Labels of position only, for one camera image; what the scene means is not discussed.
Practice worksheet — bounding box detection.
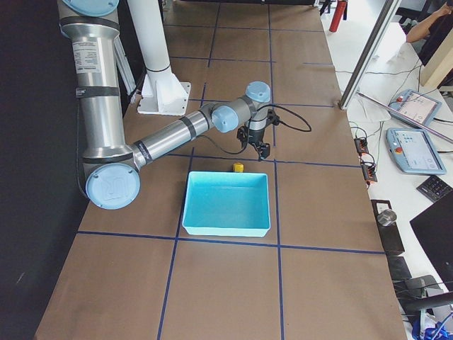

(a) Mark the yellow beetle toy car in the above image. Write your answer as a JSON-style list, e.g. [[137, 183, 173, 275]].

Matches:
[[232, 162, 244, 173]]

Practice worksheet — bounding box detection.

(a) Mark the turquoise plastic bin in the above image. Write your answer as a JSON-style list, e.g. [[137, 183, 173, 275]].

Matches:
[[182, 171, 271, 237]]

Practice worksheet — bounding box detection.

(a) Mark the upper orange black connector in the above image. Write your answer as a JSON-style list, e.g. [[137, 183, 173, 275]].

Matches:
[[354, 137, 369, 154]]

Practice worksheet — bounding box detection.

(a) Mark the orange black connector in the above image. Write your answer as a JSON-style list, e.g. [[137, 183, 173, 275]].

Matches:
[[360, 161, 378, 185], [354, 137, 369, 154]]

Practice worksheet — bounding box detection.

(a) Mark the lower orange black connector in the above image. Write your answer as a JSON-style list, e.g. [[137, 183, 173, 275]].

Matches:
[[360, 161, 378, 185]]

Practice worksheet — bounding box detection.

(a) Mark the silver metal cup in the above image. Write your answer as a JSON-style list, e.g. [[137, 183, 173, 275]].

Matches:
[[377, 209, 397, 227]]

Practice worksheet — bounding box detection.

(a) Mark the red fire extinguisher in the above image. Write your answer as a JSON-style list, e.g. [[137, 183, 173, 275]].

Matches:
[[329, 0, 348, 33]]

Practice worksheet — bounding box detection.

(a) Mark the lower teach pendant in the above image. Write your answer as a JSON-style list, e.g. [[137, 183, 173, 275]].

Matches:
[[386, 128, 447, 175]]

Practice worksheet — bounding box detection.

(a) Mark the teach pendant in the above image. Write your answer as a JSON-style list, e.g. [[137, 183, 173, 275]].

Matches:
[[389, 89, 442, 126], [386, 128, 447, 175]]

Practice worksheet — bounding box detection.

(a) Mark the upper teach pendant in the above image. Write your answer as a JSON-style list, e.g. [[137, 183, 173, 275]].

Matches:
[[389, 89, 442, 126]]

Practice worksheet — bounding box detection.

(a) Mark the black box under cup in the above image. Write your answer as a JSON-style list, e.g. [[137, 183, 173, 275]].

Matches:
[[371, 199, 405, 256]]

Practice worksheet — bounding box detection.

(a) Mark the black keyboard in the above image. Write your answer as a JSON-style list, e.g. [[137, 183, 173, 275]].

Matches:
[[416, 175, 452, 203]]

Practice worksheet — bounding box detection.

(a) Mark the black laptop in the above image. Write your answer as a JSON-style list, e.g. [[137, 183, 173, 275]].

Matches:
[[410, 193, 452, 290]]

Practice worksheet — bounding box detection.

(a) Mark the seated person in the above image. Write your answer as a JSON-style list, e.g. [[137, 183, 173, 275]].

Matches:
[[406, 3, 452, 65]]

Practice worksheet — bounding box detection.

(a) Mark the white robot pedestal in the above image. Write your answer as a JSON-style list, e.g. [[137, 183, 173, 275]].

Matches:
[[127, 0, 191, 116]]

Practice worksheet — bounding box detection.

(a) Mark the aluminium frame post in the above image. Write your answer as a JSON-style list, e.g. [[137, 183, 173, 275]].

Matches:
[[339, 0, 401, 110]]

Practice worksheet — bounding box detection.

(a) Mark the blue cable bundle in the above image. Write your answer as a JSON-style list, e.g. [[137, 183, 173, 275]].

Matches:
[[411, 313, 453, 340]]

